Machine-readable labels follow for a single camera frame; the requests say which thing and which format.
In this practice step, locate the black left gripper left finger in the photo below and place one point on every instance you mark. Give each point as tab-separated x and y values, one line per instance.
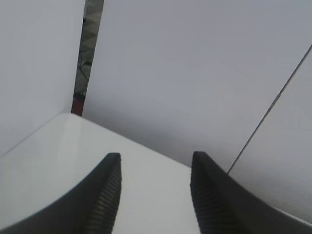
89	208

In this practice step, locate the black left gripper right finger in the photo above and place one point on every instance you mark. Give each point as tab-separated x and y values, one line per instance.
222	206

